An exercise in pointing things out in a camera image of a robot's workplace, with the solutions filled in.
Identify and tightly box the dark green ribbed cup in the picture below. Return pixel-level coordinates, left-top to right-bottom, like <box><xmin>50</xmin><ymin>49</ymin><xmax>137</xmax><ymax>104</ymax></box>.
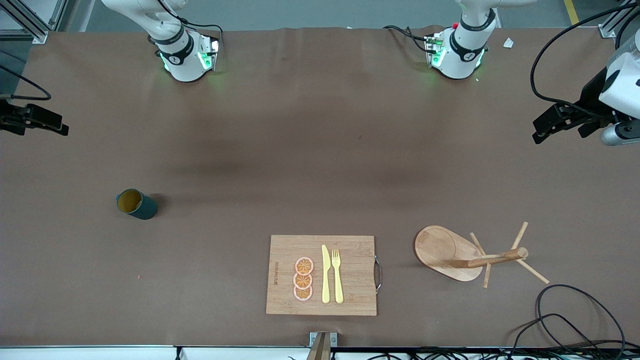
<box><xmin>115</xmin><ymin>188</ymin><xmax>159</xmax><ymax>221</ymax></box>

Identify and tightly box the wooden cup rack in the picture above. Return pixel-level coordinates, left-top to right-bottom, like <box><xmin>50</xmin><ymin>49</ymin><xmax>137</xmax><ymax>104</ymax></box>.
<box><xmin>414</xmin><ymin>221</ymin><xmax>550</xmax><ymax>290</ymax></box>

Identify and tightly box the bamboo cutting board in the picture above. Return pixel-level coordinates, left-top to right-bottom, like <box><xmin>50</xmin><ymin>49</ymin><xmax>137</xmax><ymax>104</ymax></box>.
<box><xmin>266</xmin><ymin>235</ymin><xmax>383</xmax><ymax>317</ymax></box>

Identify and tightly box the yellow plastic fork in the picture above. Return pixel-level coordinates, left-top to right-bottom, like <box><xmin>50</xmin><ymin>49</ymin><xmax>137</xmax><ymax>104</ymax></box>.
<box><xmin>331</xmin><ymin>249</ymin><xmax>345</xmax><ymax>305</ymax></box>

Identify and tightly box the yellow plastic knife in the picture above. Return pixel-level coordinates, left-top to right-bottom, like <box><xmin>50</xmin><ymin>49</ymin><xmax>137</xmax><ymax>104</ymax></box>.
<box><xmin>321</xmin><ymin>244</ymin><xmax>332</xmax><ymax>304</ymax></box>

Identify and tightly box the aluminium frame profile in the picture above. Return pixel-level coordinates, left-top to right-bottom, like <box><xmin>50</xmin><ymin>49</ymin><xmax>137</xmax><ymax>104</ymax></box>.
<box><xmin>599</xmin><ymin>0</ymin><xmax>640</xmax><ymax>39</ymax></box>
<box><xmin>0</xmin><ymin>0</ymin><xmax>51</xmax><ymax>45</ymax></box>

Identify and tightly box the black left arm base cable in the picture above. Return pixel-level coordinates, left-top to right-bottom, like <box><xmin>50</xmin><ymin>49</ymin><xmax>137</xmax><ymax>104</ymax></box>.
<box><xmin>382</xmin><ymin>25</ymin><xmax>434</xmax><ymax>54</ymax></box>

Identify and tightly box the black arm base cable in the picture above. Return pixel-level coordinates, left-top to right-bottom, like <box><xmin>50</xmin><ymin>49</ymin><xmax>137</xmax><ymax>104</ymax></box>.
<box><xmin>159</xmin><ymin>0</ymin><xmax>224</xmax><ymax>51</ymax></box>
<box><xmin>382</xmin><ymin>25</ymin><xmax>434</xmax><ymax>54</ymax></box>

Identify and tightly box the black right arm base cable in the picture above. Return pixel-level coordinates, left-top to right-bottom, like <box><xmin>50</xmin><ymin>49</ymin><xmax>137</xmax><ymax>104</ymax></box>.
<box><xmin>159</xmin><ymin>0</ymin><xmax>224</xmax><ymax>51</ymax></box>

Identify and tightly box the black looped table cable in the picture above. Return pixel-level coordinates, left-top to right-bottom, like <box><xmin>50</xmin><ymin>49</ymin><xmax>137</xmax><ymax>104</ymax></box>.
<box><xmin>510</xmin><ymin>284</ymin><xmax>627</xmax><ymax>351</ymax></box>

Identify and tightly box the white table edge rail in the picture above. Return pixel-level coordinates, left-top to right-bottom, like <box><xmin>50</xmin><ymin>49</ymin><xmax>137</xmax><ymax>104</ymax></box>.
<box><xmin>0</xmin><ymin>345</ymin><xmax>640</xmax><ymax>360</ymax></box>

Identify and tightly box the metal edge bracket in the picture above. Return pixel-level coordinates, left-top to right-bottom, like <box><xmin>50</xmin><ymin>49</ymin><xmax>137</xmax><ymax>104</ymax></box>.
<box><xmin>306</xmin><ymin>331</ymin><xmax>338</xmax><ymax>360</ymax></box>

